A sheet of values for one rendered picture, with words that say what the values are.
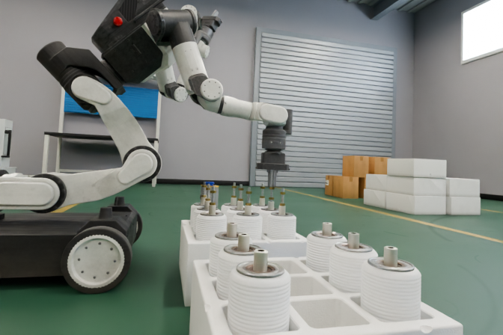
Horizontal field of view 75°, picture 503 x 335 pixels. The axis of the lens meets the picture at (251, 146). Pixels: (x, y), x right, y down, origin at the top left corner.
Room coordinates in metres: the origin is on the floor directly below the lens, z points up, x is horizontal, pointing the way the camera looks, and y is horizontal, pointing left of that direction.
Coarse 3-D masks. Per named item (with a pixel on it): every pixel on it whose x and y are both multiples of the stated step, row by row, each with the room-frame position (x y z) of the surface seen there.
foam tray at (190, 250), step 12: (180, 240) 1.31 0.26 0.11; (192, 240) 1.01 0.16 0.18; (252, 240) 1.04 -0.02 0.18; (264, 240) 1.05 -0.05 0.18; (276, 240) 1.05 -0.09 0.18; (288, 240) 1.06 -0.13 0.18; (300, 240) 1.07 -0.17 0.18; (180, 252) 1.27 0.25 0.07; (192, 252) 0.97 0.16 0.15; (204, 252) 0.98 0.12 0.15; (276, 252) 1.04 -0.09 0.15; (288, 252) 1.05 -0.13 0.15; (300, 252) 1.06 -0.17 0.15; (180, 264) 1.23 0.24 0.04; (192, 264) 0.97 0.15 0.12; (180, 276) 1.20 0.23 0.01
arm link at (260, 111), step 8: (256, 104) 1.18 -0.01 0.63; (264, 104) 1.17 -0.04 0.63; (256, 112) 1.17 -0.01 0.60; (264, 112) 1.16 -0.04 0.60; (272, 112) 1.17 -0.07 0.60; (280, 112) 1.18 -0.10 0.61; (256, 120) 1.20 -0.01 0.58; (264, 120) 1.17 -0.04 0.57; (272, 120) 1.17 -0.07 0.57; (280, 120) 1.18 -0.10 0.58
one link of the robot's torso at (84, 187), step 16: (128, 160) 1.24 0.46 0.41; (144, 160) 1.24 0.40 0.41; (32, 176) 1.18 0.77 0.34; (48, 176) 1.19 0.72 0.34; (64, 176) 1.22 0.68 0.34; (80, 176) 1.23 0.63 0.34; (96, 176) 1.24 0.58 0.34; (112, 176) 1.22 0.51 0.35; (128, 176) 1.23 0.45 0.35; (144, 176) 1.25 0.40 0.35; (64, 192) 1.21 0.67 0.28; (80, 192) 1.23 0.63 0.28; (96, 192) 1.24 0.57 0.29; (112, 192) 1.24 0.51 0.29
